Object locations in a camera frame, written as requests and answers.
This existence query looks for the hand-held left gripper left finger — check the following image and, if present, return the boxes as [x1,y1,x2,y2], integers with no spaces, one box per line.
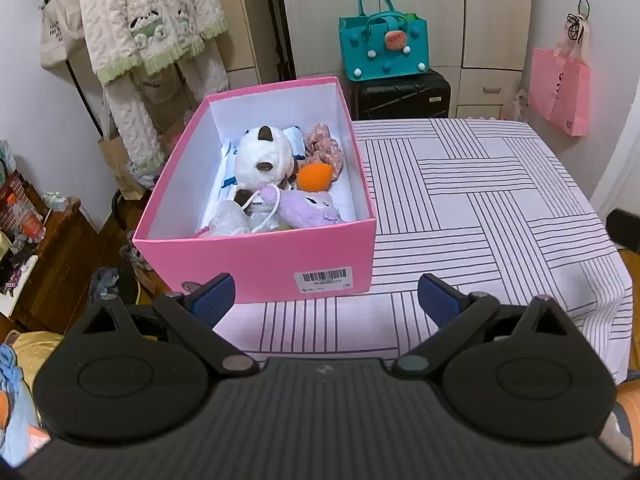
[65,273,259,376]

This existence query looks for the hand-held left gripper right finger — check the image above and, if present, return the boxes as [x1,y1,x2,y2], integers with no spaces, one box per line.
[391,273,587,377]

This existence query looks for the pink cardboard box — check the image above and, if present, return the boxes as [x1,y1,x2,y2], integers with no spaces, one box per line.
[132,76,377,306]

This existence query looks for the white mesh bath puff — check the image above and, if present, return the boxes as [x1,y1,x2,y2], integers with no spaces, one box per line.
[207,199,281,237]

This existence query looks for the purple bunny plush toy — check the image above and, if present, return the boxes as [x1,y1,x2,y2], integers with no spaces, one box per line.
[257,184,345,228]

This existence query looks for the white panda plush toy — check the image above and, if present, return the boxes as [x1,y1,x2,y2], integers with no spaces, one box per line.
[232,126,296,208]

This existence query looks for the orange carrot-shaped sponge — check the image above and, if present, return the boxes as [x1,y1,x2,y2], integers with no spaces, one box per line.
[296,162,333,193]

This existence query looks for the pink floral scrunchie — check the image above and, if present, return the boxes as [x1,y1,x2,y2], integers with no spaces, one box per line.
[305,122,345,178]

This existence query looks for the grey blue cloth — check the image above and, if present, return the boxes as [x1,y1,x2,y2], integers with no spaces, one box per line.
[89,266,122,306]

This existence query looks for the striped white tablecloth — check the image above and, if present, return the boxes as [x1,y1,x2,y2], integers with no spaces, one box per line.
[212,117,633,386]

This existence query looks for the wooden nightstand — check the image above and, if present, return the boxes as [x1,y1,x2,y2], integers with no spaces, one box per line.
[10,197,103,333]

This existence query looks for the pink shopping bag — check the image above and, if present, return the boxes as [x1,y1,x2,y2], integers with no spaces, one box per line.
[529,15,592,137]

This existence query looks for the clear plastic bag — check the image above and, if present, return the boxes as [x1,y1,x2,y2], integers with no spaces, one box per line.
[511,87,532,123]

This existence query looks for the brown paper bag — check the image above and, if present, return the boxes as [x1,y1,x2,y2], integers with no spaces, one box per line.
[97,132,148,201]

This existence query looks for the yellow cushion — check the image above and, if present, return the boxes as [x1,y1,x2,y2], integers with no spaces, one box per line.
[10,330,66,361]

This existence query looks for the person's leg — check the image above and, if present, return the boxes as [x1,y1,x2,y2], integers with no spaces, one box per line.
[597,367,640,463]

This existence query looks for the white fluffy pajama pants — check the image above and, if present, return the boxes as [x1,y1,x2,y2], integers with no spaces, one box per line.
[102,40,231,188]

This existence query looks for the orange drink bottle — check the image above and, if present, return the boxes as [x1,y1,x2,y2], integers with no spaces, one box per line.
[17,203,47,241]

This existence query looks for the black suitcase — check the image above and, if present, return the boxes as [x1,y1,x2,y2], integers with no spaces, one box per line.
[345,69,452,122]

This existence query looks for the blue printed blanket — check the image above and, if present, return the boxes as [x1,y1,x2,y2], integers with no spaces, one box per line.
[0,340,56,461]

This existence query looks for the brown checked basket bag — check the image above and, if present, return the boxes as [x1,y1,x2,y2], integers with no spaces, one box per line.
[0,170,31,233]

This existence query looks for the white plastic bag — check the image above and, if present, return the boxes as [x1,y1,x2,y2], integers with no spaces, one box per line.
[0,140,16,181]

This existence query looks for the teal felt tote bag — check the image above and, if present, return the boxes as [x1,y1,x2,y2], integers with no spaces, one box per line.
[339,0,428,82]

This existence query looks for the beige wardrobe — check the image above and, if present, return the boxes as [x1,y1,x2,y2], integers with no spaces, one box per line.
[277,0,533,121]

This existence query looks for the black clothes rack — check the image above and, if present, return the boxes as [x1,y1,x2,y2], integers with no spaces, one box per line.
[42,0,296,141]

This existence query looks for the white fluffy pajama jacket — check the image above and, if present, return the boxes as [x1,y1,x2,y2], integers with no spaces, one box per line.
[74,0,228,86]

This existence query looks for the beige canvas tote bag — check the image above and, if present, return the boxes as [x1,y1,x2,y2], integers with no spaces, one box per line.
[39,0,86,71]

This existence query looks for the black hair ties on hook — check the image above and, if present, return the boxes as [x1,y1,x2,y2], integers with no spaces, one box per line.
[567,0,591,43]

